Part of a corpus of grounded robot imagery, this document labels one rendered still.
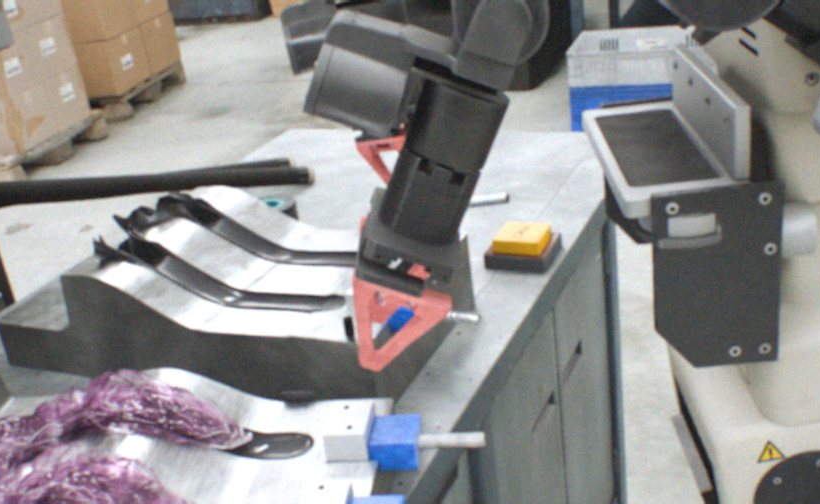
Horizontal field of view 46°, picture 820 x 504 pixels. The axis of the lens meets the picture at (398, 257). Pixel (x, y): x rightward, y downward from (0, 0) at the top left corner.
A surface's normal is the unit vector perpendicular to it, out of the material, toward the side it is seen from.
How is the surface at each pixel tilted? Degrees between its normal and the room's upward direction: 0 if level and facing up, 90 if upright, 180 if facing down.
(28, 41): 98
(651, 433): 0
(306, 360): 90
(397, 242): 26
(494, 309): 0
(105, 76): 90
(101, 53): 90
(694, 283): 90
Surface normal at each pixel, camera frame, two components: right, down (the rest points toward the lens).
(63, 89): 0.96, 0.11
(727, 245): -0.04, 0.42
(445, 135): -0.28, 0.32
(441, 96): -0.55, 0.17
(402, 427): -0.13, -0.90
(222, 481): 0.22, -0.87
